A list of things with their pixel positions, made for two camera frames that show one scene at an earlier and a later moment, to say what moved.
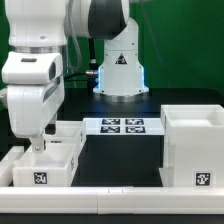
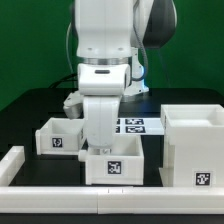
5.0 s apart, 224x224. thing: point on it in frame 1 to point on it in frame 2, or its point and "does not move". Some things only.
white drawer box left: (68, 139) does not move
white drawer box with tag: (56, 166) to (123, 166)
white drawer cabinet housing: (193, 145) does not move
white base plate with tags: (123, 126) does not move
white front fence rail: (118, 200) does not move
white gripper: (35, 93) to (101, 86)
